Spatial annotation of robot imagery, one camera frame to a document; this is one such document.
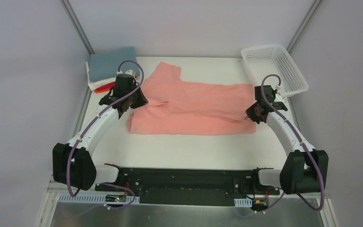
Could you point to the aluminium corner post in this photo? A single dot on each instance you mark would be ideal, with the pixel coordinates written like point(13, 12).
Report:
point(77, 26)
point(303, 25)

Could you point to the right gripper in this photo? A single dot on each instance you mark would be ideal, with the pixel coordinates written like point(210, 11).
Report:
point(254, 109)

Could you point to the salmon pink t-shirt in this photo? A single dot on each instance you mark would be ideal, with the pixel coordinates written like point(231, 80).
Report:
point(191, 108)

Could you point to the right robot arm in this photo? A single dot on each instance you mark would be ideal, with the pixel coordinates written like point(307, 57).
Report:
point(305, 168)

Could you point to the white plastic basket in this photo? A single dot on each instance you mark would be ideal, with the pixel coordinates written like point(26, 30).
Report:
point(261, 61)

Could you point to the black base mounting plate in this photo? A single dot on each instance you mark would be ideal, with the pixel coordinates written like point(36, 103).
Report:
point(174, 186)

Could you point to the folded blue-grey t-shirt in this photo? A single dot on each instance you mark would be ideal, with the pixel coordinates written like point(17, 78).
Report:
point(105, 65)

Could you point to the right white slotted duct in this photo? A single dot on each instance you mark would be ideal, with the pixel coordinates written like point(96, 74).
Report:
point(243, 203)

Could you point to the folded orange t-shirt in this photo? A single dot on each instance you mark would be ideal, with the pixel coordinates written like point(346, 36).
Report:
point(102, 90)

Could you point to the white slotted duct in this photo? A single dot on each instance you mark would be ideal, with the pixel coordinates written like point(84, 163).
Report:
point(98, 198)
point(243, 203)

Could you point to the aluminium corner post right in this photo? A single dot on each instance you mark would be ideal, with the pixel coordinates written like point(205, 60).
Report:
point(303, 25)

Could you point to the aluminium corner post left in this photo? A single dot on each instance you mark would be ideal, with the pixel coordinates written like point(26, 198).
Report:
point(77, 26)

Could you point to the folded white t-shirt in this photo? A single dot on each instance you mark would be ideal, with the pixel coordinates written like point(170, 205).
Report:
point(94, 85)

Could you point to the left white slotted duct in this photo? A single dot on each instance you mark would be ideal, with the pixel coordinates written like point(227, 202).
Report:
point(98, 198)

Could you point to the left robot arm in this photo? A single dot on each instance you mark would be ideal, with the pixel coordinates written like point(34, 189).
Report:
point(72, 162)

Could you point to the folded magenta t-shirt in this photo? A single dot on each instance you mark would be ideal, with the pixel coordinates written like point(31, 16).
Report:
point(107, 86)

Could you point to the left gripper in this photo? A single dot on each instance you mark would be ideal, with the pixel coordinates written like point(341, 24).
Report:
point(136, 101)

